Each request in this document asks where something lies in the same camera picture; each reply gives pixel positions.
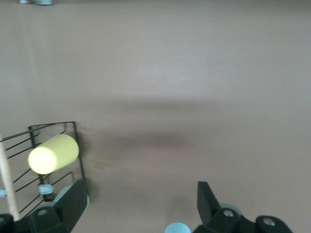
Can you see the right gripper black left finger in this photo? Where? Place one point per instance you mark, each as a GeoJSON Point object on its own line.
{"type": "Point", "coordinates": [73, 206]}

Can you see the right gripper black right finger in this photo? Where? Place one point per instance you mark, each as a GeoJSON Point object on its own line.
{"type": "Point", "coordinates": [209, 208]}

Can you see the yellow plastic cup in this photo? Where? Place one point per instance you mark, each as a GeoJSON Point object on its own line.
{"type": "Point", "coordinates": [53, 153]}

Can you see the light blue plastic cup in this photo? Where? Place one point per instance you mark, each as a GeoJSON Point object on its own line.
{"type": "Point", "coordinates": [177, 228]}

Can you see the brown table cover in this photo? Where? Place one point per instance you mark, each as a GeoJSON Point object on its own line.
{"type": "Point", "coordinates": [194, 60]}

